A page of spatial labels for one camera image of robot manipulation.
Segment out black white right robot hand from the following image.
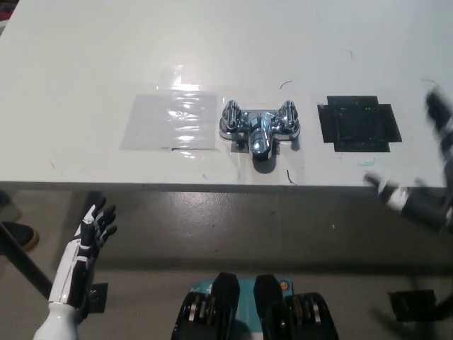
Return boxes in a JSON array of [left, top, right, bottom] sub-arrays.
[[363, 86, 453, 237]]

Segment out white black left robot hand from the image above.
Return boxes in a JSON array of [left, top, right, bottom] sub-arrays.
[[47, 195, 119, 315]]

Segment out chrome faucet body with spout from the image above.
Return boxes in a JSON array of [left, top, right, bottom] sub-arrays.
[[218, 108, 302, 162]]

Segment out black shoe with tan sole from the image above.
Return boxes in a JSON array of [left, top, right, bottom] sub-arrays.
[[0, 221, 40, 253]]

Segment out grey shoe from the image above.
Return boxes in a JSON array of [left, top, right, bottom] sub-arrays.
[[0, 189, 23, 222]]

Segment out black floor plate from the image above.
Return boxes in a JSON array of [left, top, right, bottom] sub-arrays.
[[388, 289, 437, 322]]

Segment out black tape patch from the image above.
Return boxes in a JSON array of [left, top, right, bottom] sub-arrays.
[[316, 94, 403, 153]]

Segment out clear plastic sheet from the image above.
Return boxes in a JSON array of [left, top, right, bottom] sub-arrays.
[[119, 64, 222, 157]]

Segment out dark metal frame bar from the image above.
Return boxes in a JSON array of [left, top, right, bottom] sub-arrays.
[[0, 223, 54, 300]]

